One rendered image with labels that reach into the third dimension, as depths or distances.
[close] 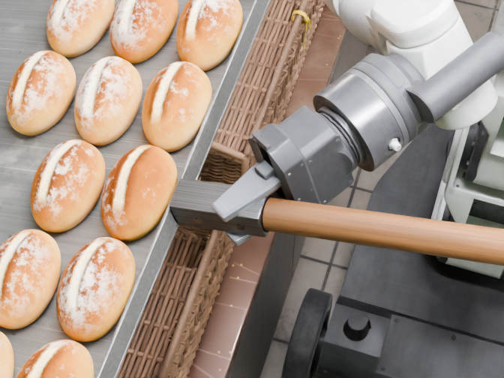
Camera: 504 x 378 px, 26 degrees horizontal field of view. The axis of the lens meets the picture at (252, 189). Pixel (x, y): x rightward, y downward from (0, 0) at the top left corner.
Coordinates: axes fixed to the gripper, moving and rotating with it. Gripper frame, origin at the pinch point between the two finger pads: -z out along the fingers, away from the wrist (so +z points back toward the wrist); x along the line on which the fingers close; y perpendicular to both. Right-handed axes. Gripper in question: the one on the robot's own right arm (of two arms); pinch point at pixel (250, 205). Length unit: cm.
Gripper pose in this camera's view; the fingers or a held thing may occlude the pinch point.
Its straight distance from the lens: 98.7
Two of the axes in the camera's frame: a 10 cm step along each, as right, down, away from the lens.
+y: 5.7, 5.7, -5.9
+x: -2.5, -5.6, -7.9
